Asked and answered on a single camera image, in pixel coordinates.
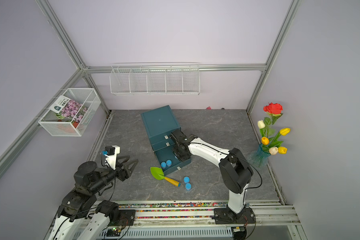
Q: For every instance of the green trowel yellow handle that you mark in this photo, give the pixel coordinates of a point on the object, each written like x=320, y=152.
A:
x=158, y=174

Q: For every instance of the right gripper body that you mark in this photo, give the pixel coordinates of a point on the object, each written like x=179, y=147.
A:
x=176, y=149

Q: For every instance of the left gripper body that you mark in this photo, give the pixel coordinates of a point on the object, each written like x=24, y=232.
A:
x=121, y=173

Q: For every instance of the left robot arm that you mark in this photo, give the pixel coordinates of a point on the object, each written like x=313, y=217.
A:
x=90, y=179

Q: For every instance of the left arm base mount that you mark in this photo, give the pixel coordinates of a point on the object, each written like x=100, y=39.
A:
x=109, y=214

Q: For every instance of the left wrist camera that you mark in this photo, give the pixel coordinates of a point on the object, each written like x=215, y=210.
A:
x=109, y=156

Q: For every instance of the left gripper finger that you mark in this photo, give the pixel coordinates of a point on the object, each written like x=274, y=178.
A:
x=130, y=165
x=121, y=160

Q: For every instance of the teal glass vase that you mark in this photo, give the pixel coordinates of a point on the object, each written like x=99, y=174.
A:
x=259, y=158

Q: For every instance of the white wire basket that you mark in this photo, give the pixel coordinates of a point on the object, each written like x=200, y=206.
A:
x=64, y=128

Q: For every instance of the purple flower seed packet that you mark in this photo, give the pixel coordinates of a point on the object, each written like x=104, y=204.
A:
x=68, y=109

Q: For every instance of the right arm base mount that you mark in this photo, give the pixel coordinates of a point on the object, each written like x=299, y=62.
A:
x=227, y=216

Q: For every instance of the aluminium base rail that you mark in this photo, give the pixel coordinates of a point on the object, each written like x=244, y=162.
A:
x=159, y=219

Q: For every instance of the teal bottom drawer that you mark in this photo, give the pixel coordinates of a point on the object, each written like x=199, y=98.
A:
x=165, y=154

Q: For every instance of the teal drawer cabinet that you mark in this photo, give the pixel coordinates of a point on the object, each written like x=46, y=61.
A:
x=159, y=124

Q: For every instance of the artificial flower bouquet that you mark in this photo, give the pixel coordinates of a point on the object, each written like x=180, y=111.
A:
x=270, y=143

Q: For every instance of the white wire wall shelf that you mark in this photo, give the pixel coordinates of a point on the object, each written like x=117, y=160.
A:
x=176, y=78

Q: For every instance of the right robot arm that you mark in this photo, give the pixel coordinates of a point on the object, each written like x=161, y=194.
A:
x=235, y=170

